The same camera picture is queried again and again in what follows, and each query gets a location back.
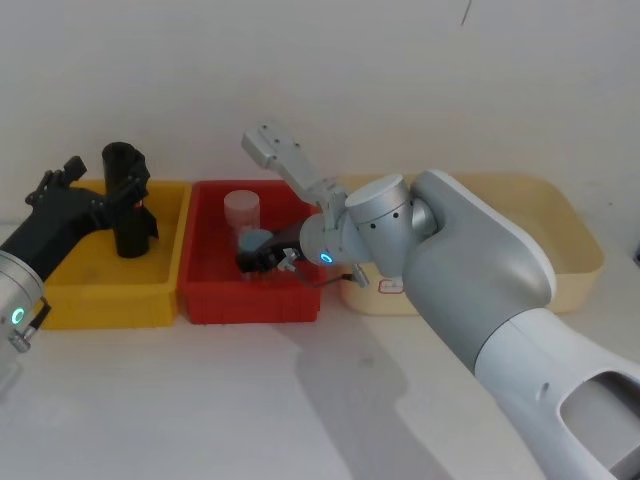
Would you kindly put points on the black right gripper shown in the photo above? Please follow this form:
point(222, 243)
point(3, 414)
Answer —
point(289, 242)

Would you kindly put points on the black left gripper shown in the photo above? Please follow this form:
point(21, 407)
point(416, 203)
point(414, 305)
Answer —
point(55, 220)

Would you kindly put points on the blue-grey round cap piece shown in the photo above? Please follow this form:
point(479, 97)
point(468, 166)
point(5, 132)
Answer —
point(254, 241)

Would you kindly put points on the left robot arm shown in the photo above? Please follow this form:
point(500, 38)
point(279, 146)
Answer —
point(15, 295)

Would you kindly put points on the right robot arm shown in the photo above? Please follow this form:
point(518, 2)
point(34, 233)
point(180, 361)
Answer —
point(475, 280)

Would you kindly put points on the red plastic bin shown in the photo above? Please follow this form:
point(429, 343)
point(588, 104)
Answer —
point(235, 300)

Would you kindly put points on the clear plastic jar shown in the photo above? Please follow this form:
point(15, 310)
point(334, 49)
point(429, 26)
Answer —
point(242, 206)

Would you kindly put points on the yellow plastic bin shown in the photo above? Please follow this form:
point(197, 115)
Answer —
point(100, 285)

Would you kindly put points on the small white bin label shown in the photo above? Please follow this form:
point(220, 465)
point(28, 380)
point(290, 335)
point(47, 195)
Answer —
point(390, 287)

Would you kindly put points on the white table cloth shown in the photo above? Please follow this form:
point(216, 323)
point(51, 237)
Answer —
point(200, 400)

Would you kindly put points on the cream plastic bin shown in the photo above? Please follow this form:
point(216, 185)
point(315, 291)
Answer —
point(575, 240)

